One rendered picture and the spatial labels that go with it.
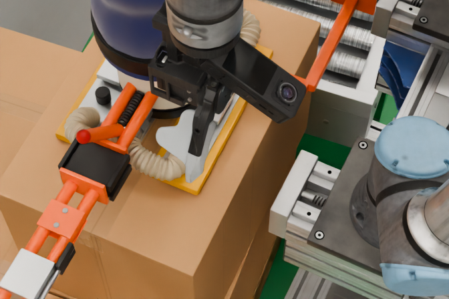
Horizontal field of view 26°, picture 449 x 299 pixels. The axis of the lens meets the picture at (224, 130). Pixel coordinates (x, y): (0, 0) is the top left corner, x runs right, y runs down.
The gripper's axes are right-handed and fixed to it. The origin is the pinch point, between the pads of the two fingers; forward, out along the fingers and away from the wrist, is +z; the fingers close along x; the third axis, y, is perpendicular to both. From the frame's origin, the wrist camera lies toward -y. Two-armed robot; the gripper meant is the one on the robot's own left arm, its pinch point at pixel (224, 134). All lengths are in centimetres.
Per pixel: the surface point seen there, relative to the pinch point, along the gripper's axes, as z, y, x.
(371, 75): 93, 1, -80
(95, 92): 52, 39, -26
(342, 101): 93, 4, -71
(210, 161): 54, 14, -23
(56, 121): 58, 45, -20
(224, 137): 55, 14, -29
